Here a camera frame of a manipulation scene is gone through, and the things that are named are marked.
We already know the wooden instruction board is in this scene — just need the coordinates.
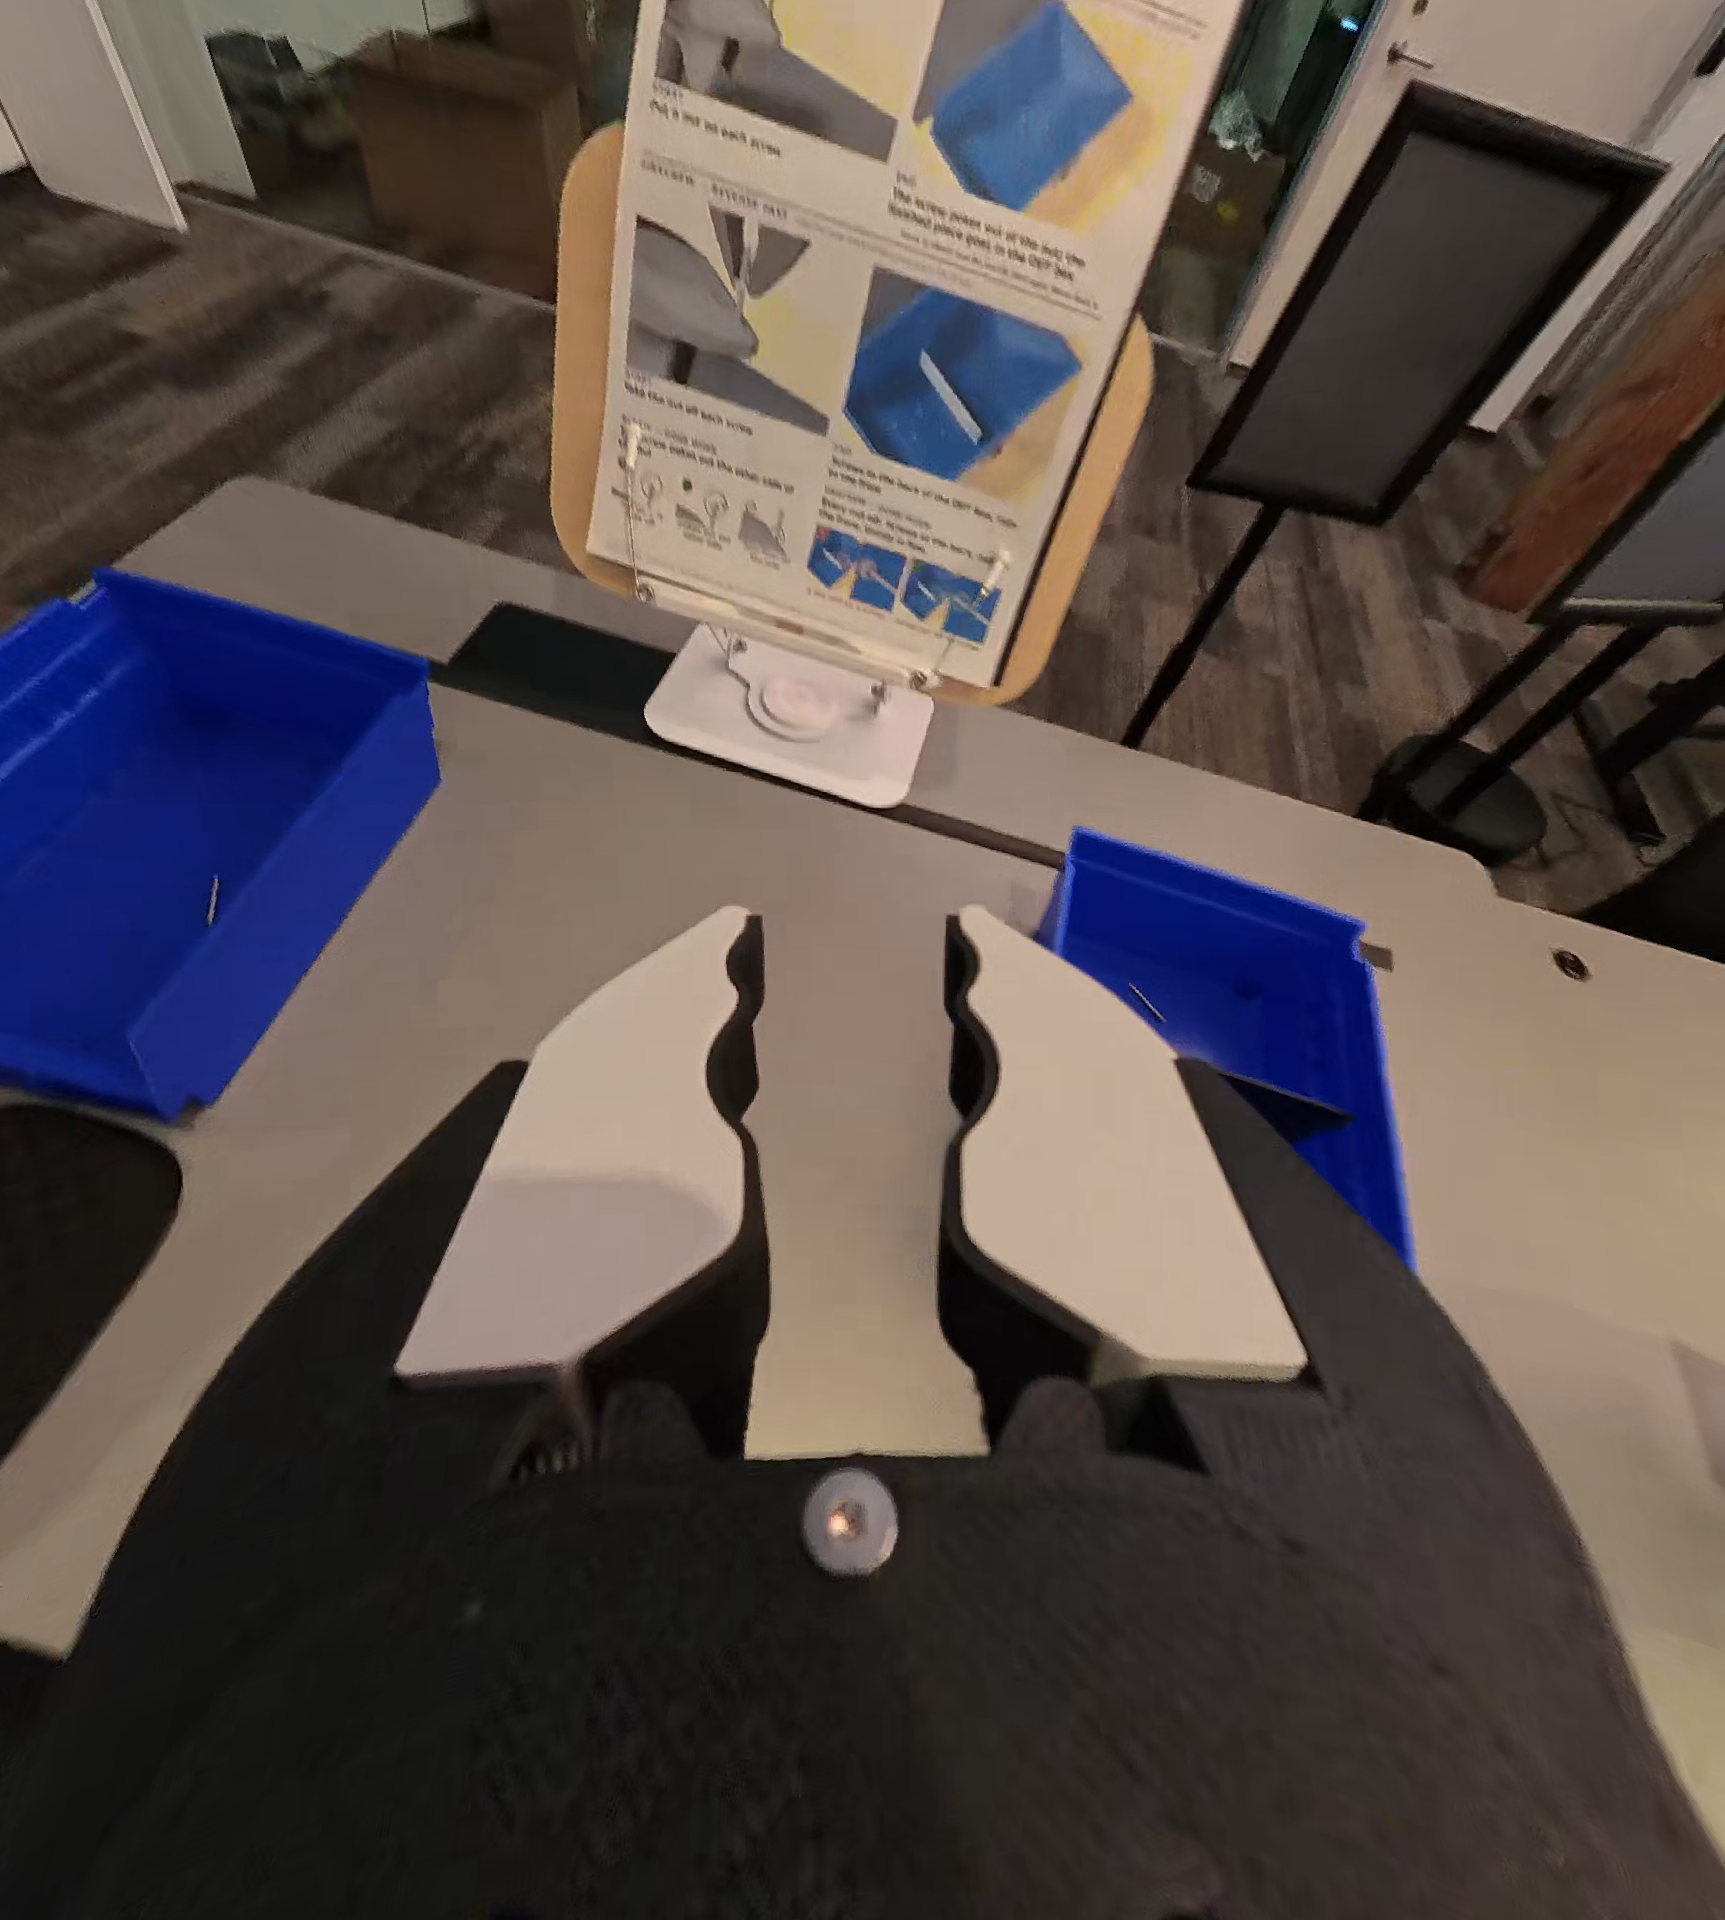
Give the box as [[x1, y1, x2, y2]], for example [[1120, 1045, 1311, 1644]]
[[550, 0, 1255, 709]]

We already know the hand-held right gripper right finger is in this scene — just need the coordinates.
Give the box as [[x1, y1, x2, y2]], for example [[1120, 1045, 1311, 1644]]
[[941, 905, 1311, 1455]]

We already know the open cardboard box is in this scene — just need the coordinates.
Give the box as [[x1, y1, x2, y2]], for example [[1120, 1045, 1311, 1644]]
[[349, 31, 591, 300]]

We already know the portrait display on stand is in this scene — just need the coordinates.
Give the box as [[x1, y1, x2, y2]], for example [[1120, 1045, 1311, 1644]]
[[1529, 300, 1725, 842]]

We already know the white board stand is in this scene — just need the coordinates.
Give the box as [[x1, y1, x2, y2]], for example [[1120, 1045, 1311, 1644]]
[[644, 618, 943, 813]]

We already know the black desk cable hatch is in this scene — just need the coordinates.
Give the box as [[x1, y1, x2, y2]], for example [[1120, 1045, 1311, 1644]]
[[449, 602, 684, 709]]

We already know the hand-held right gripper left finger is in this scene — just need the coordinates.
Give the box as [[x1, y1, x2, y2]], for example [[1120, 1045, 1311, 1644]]
[[394, 905, 774, 1459]]

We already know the blue bin with divider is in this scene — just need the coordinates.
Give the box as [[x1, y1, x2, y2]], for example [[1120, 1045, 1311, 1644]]
[[1034, 829, 1417, 1270]]

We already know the blue plastic bin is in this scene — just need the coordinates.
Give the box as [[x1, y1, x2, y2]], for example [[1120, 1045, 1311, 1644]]
[[0, 566, 444, 1124]]

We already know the wooden column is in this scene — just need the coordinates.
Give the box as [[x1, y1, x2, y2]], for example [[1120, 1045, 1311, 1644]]
[[1469, 194, 1725, 618]]

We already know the black framed panel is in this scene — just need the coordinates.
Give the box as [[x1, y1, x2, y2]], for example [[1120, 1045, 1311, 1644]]
[[1120, 82, 1671, 751]]

